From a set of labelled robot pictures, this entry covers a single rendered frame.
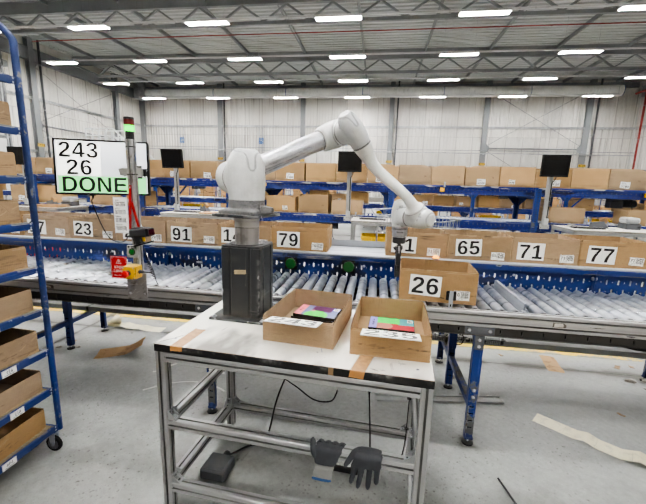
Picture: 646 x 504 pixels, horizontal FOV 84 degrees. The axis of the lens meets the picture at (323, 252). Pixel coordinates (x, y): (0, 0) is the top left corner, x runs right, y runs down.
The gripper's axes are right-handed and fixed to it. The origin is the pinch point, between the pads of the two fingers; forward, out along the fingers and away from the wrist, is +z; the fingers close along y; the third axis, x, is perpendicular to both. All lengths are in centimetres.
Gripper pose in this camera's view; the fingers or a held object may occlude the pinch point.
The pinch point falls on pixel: (396, 270)
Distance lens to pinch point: 217.4
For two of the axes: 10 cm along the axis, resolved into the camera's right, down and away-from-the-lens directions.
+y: -1.5, 1.8, -9.7
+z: -0.2, 9.8, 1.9
